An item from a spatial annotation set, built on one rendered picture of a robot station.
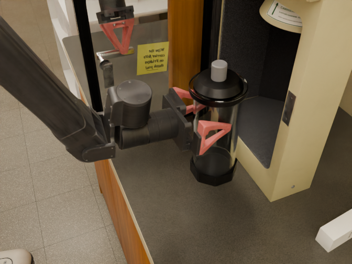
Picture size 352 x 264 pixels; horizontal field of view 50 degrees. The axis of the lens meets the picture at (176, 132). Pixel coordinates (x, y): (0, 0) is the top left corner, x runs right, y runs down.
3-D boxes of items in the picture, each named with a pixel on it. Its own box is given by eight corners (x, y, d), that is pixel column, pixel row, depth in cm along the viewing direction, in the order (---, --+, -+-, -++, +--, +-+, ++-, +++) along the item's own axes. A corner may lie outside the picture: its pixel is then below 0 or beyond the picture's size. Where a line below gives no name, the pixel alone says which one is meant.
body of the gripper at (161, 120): (171, 92, 72) (134, 98, 69) (195, 122, 65) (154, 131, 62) (169, 119, 76) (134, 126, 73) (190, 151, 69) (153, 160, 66)
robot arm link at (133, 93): (74, 125, 68) (83, 163, 63) (70, 77, 59) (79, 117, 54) (138, 117, 72) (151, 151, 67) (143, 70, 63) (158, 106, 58)
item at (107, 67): (114, 87, 83) (112, 65, 80) (105, 89, 83) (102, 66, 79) (112, 83, 85) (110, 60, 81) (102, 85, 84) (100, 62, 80)
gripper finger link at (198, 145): (220, 98, 71) (175, 106, 68) (240, 119, 66) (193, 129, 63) (215, 125, 76) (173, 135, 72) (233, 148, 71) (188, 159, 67)
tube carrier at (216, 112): (222, 143, 88) (229, 63, 74) (247, 174, 80) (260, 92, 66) (180, 157, 85) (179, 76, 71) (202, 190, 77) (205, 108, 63)
